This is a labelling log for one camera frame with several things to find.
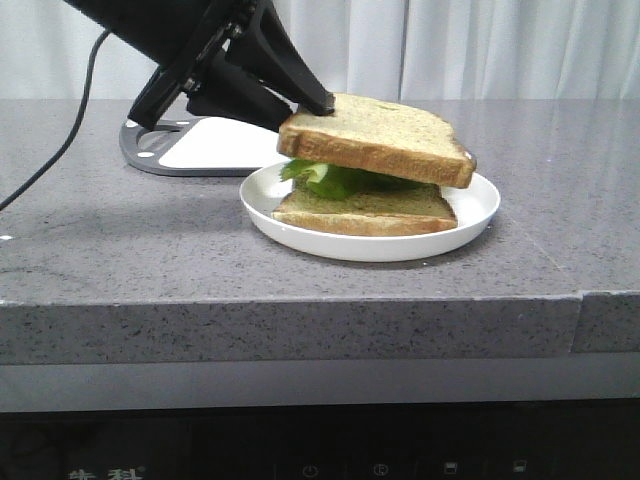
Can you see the white round plate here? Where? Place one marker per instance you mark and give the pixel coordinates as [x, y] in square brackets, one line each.
[262, 191]

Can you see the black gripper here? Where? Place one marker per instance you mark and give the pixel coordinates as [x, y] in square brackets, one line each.
[185, 40]

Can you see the white grey-rimmed cutting board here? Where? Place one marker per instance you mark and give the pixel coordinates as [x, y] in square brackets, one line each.
[199, 147]

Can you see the bread slice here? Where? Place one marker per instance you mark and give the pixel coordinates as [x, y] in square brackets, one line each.
[407, 212]
[380, 137]

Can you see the green lettuce leaf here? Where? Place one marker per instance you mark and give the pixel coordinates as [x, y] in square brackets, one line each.
[338, 183]

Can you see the white curtain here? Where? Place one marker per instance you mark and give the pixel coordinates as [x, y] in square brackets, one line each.
[394, 50]

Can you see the black appliance under counter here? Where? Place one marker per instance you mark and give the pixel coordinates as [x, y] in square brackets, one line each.
[592, 439]

